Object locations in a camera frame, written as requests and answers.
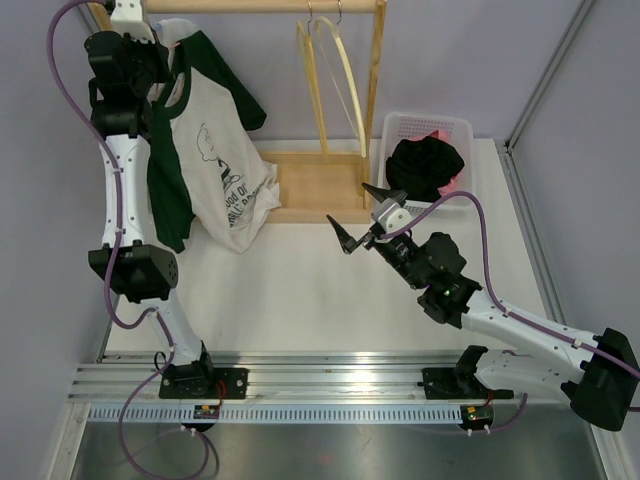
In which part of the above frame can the yellow hanger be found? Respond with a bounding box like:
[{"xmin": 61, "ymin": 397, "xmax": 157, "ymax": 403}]
[{"xmin": 296, "ymin": 1, "xmax": 329, "ymax": 157}]

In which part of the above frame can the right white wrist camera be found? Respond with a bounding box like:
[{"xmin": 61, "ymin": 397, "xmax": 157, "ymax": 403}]
[{"xmin": 371, "ymin": 199, "xmax": 412, "ymax": 234}]

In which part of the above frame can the pink t shirt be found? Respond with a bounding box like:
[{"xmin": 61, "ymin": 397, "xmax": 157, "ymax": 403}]
[{"xmin": 429, "ymin": 129, "xmax": 459, "ymax": 196}]

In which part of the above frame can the cream hanger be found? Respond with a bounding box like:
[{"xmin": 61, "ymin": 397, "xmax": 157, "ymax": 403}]
[{"xmin": 313, "ymin": 0, "xmax": 367, "ymax": 159}]

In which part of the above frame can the aluminium frame post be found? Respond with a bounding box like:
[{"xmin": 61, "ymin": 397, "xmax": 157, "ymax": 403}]
[
  {"xmin": 504, "ymin": 0, "xmax": 598, "ymax": 155},
  {"xmin": 68, "ymin": 1, "xmax": 110, "ymax": 58}
]

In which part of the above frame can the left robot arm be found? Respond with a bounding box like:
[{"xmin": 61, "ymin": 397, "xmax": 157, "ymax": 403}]
[{"xmin": 84, "ymin": 31, "xmax": 248, "ymax": 401}]

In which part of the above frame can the right aluminium frame post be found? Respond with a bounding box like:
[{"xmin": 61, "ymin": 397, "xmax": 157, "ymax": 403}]
[{"xmin": 504, "ymin": 0, "xmax": 598, "ymax": 155}]

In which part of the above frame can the white t shirt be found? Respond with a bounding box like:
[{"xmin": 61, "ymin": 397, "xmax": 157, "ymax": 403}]
[{"xmin": 152, "ymin": 18, "xmax": 200, "ymax": 55}]

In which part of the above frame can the black t shirt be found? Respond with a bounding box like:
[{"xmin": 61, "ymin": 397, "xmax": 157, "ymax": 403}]
[{"xmin": 385, "ymin": 136, "xmax": 465, "ymax": 202}]

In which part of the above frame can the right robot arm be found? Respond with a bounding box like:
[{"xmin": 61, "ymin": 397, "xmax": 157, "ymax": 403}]
[{"xmin": 329, "ymin": 185, "xmax": 639, "ymax": 432}]

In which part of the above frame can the wooden clothes rack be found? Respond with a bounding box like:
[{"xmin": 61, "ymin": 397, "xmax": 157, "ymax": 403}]
[{"xmin": 99, "ymin": 0, "xmax": 387, "ymax": 224}]

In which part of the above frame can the pink hanger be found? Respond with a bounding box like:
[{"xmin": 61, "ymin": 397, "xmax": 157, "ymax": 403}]
[{"xmin": 154, "ymin": 42, "xmax": 184, "ymax": 106}]

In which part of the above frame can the white slotted cable duct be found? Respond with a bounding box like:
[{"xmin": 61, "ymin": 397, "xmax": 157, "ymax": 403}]
[{"xmin": 88, "ymin": 403, "xmax": 462, "ymax": 425}]

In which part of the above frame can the left aluminium frame post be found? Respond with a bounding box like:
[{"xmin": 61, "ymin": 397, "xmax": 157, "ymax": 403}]
[{"xmin": 68, "ymin": 1, "xmax": 110, "ymax": 58}]

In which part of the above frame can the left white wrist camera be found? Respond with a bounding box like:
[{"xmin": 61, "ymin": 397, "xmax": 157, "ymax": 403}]
[{"xmin": 109, "ymin": 0, "xmax": 156, "ymax": 44}]

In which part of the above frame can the white plastic basket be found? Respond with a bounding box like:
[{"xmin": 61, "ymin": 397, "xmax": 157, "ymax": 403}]
[{"xmin": 378, "ymin": 113, "xmax": 476, "ymax": 214}]

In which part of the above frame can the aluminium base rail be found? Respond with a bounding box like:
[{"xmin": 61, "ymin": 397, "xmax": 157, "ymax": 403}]
[{"xmin": 67, "ymin": 349, "xmax": 612, "ymax": 406}]

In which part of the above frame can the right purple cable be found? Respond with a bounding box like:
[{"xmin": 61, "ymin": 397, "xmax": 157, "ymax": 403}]
[{"xmin": 379, "ymin": 190, "xmax": 640, "ymax": 436}]

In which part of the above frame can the dark green t shirt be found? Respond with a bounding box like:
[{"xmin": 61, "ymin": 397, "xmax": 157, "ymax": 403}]
[{"xmin": 147, "ymin": 31, "xmax": 280, "ymax": 253}]

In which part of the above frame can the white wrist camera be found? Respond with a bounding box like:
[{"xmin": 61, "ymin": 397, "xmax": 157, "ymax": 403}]
[
  {"xmin": 371, "ymin": 199, "xmax": 412, "ymax": 234},
  {"xmin": 109, "ymin": 0, "xmax": 156, "ymax": 44}
]

